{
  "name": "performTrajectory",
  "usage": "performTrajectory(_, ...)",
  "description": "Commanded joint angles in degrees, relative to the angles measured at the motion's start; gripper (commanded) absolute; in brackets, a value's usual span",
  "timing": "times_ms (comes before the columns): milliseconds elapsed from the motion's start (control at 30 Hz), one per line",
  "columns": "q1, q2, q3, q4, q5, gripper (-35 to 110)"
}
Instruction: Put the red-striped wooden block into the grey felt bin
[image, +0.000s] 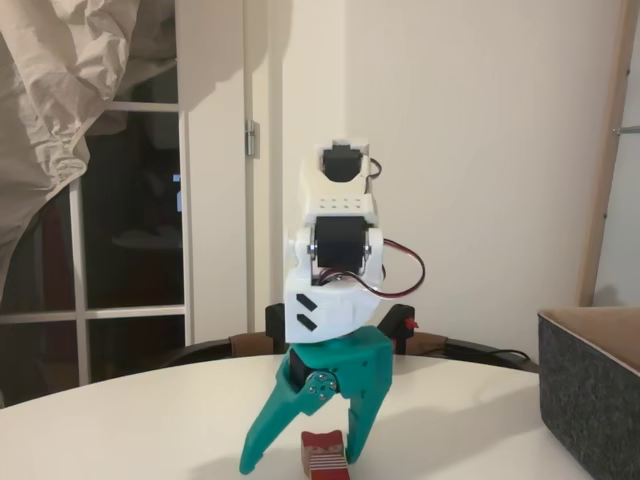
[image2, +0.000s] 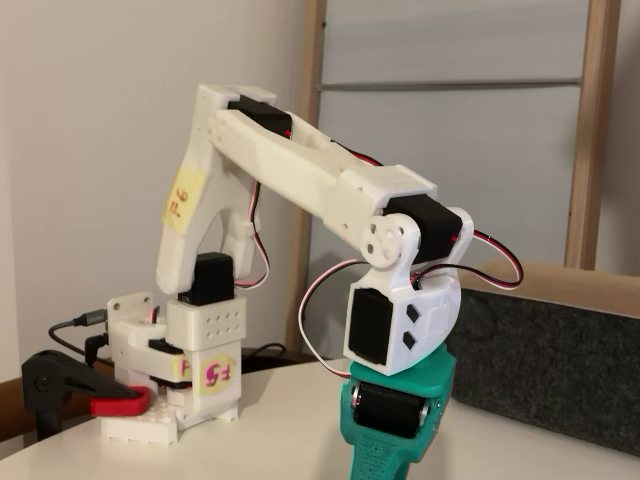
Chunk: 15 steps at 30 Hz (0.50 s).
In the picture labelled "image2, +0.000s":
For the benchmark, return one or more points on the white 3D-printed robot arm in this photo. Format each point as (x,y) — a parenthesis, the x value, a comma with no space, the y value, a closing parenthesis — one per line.
(280,160)

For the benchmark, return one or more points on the dark grey felt bin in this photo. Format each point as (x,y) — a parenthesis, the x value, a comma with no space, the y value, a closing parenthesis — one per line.
(550,375)

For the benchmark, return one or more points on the metal rod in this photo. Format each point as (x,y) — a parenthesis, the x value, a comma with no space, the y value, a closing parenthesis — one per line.
(450,85)

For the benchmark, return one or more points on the black and red clamp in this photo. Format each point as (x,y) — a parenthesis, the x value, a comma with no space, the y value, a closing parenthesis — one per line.
(45,380)

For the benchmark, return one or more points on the wooden frame translucent panel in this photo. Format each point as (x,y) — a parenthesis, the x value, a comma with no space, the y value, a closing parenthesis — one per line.
(590,150)

